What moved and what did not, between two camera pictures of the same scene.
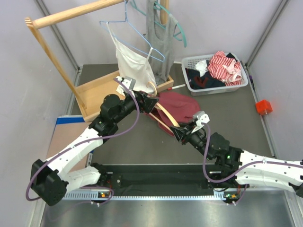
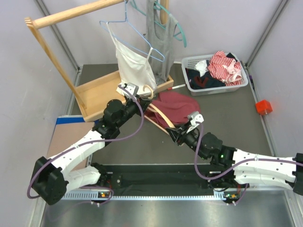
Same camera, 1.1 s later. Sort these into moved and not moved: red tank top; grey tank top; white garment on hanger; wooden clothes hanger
Moved: wooden clothes hanger
Not moved: grey tank top; white garment on hanger; red tank top
